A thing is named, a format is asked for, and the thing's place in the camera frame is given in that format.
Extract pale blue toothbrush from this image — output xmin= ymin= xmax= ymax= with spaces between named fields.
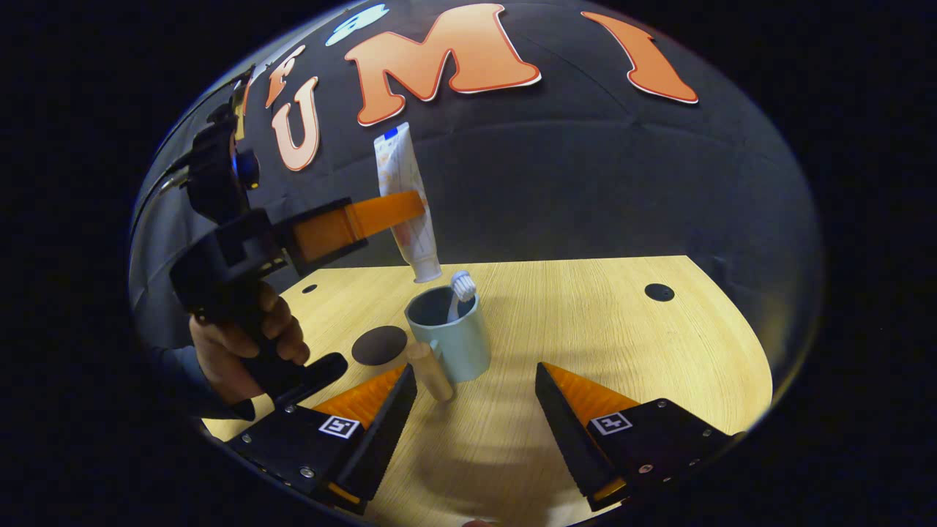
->
xmin=448 ymin=270 xmax=478 ymax=323

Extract white toothpaste tube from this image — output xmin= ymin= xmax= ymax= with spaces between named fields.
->
xmin=373 ymin=122 xmax=444 ymax=284

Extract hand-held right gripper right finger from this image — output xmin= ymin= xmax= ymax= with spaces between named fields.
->
xmin=534 ymin=362 xmax=740 ymax=512

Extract dark brown round coaster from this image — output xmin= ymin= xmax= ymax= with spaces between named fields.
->
xmin=351 ymin=326 xmax=408 ymax=367

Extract wooden desktop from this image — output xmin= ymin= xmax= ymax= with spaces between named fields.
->
xmin=201 ymin=255 xmax=774 ymax=527

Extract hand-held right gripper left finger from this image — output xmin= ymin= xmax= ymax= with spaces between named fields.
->
xmin=227 ymin=364 xmax=418 ymax=513

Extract light blue cup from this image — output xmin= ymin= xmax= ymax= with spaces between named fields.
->
xmin=405 ymin=284 xmax=493 ymax=402

